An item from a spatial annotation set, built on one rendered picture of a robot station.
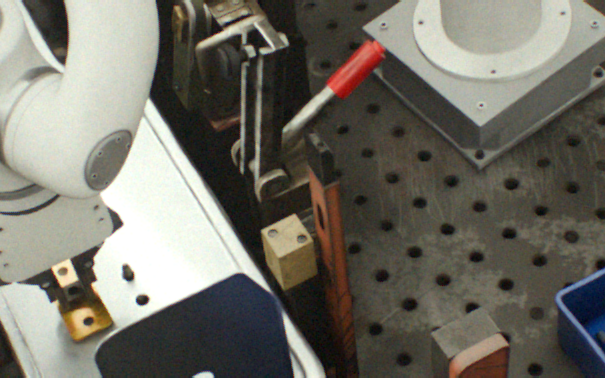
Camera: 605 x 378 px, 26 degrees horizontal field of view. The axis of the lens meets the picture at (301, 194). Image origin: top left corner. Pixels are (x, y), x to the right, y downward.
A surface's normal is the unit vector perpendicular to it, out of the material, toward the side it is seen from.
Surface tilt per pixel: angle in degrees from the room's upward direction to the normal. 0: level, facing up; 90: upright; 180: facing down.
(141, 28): 73
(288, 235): 0
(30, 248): 92
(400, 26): 4
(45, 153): 57
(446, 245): 0
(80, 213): 90
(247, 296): 90
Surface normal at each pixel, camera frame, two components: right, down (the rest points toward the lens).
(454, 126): -0.79, 0.53
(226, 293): 0.47, 0.69
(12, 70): 0.81, 0.43
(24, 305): -0.08, -0.59
